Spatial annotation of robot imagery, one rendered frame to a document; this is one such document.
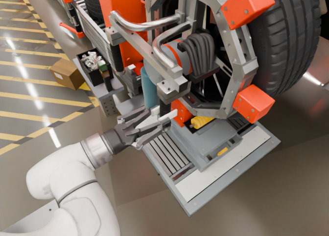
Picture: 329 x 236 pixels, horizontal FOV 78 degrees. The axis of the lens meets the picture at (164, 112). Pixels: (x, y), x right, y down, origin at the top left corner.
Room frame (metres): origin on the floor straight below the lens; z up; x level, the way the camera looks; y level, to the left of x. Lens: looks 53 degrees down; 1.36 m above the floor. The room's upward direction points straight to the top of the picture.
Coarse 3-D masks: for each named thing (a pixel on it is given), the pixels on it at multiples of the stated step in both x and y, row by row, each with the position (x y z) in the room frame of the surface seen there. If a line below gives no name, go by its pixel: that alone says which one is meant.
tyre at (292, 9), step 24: (288, 0) 0.57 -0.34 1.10; (312, 0) 0.61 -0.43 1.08; (264, 24) 0.52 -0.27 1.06; (288, 24) 0.52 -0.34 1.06; (312, 24) 0.57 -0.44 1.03; (264, 48) 0.49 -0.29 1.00; (288, 48) 0.50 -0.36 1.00; (312, 48) 0.55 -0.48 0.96; (264, 72) 0.47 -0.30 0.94; (288, 72) 0.48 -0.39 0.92
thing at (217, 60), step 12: (168, 0) 0.88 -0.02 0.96; (168, 12) 0.90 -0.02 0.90; (204, 24) 0.72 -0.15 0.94; (216, 24) 0.68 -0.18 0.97; (180, 36) 0.92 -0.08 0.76; (216, 36) 0.67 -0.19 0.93; (216, 48) 0.66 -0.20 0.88; (216, 60) 0.65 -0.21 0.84; (216, 72) 0.64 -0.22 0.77; (228, 72) 0.59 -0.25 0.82; (192, 84) 0.73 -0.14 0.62; (204, 84) 0.67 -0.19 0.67; (216, 84) 0.73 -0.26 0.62; (228, 84) 0.71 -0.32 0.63; (204, 96) 0.64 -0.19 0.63; (216, 96) 0.62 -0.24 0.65
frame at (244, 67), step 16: (160, 0) 0.85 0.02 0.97; (208, 0) 0.58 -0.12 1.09; (224, 0) 0.56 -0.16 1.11; (160, 16) 0.87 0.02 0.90; (224, 16) 0.53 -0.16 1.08; (160, 32) 0.87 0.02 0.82; (224, 32) 0.52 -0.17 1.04; (240, 32) 0.52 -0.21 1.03; (240, 48) 0.48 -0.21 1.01; (240, 64) 0.45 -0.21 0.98; (256, 64) 0.47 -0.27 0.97; (240, 80) 0.43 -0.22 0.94; (192, 96) 0.64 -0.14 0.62; (224, 96) 0.46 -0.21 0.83; (192, 112) 0.56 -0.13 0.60; (208, 112) 0.50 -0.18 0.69; (224, 112) 0.44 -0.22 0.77
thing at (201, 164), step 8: (176, 136) 0.69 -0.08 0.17; (240, 136) 0.69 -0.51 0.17; (184, 144) 0.64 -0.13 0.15; (224, 144) 0.64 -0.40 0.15; (232, 144) 0.62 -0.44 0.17; (184, 152) 0.60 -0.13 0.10; (192, 152) 0.58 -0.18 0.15; (216, 152) 0.58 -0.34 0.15; (224, 152) 0.57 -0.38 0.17; (192, 160) 0.53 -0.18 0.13; (200, 160) 0.52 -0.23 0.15; (208, 160) 0.52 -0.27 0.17; (216, 160) 0.54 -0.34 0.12; (200, 168) 0.47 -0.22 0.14
